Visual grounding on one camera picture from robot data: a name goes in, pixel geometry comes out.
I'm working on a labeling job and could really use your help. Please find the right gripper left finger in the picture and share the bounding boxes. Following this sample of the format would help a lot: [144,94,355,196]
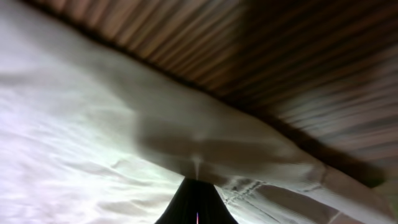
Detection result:
[155,179,197,224]

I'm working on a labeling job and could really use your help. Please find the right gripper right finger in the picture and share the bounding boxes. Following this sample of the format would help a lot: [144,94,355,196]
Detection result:
[197,181,238,224]

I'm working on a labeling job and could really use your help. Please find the beige khaki shorts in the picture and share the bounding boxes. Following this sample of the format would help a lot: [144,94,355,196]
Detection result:
[1,1,396,223]

